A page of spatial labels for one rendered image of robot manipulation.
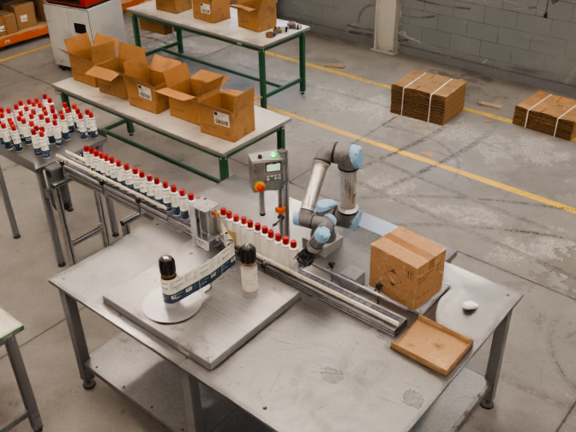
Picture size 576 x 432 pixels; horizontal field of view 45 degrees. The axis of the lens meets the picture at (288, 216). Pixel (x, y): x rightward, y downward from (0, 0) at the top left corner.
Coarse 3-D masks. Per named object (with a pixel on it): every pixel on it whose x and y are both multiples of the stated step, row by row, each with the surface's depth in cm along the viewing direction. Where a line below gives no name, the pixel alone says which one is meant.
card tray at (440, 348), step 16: (432, 320) 346; (416, 336) 342; (432, 336) 342; (448, 336) 341; (464, 336) 337; (400, 352) 333; (416, 352) 332; (432, 352) 332; (448, 352) 332; (464, 352) 330; (432, 368) 323; (448, 368) 319
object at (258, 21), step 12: (240, 0) 761; (252, 0) 772; (264, 0) 734; (276, 0) 749; (240, 12) 759; (252, 12) 746; (264, 12) 745; (276, 12) 759; (240, 24) 767; (252, 24) 753; (264, 24) 752; (276, 24) 766
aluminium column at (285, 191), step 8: (280, 152) 364; (288, 168) 372; (288, 176) 374; (288, 184) 377; (288, 192) 379; (280, 200) 382; (288, 200) 382; (288, 208) 385; (288, 216) 387; (280, 224) 389; (288, 224) 390; (288, 232) 393
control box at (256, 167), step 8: (264, 152) 370; (272, 152) 370; (256, 160) 362; (264, 160) 363; (272, 160) 364; (280, 160) 365; (256, 168) 364; (264, 168) 365; (256, 176) 366; (264, 176) 367; (256, 184) 369; (264, 184) 370; (272, 184) 371; (280, 184) 373
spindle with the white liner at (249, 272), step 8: (240, 248) 350; (248, 248) 348; (240, 256) 353; (248, 256) 348; (248, 264) 351; (256, 264) 356; (248, 272) 353; (256, 272) 357; (248, 280) 356; (256, 280) 359; (248, 288) 359; (256, 288) 361; (248, 296) 362
